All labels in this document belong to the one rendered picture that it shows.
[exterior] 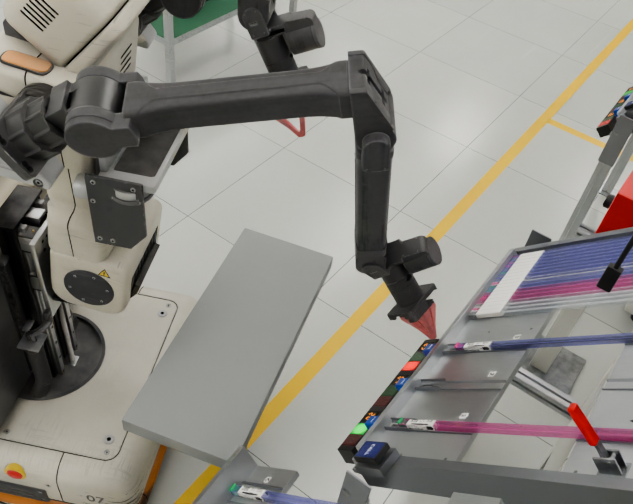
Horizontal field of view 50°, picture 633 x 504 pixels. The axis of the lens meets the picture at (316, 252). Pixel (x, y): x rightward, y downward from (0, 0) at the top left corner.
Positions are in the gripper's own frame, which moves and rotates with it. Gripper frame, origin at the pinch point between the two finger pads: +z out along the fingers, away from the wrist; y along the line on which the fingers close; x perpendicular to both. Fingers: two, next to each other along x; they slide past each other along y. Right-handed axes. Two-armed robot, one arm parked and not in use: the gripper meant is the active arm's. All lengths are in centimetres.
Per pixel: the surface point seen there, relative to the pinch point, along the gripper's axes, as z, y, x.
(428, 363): 1.9, -6.8, -2.4
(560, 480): 3, -32, -41
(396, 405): 1.8, -19.1, -2.7
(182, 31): -95, 101, 148
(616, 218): 15, 67, -10
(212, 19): -94, 119, 147
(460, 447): 3.4, -26.5, -21.2
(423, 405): 3.3, -17.2, -7.2
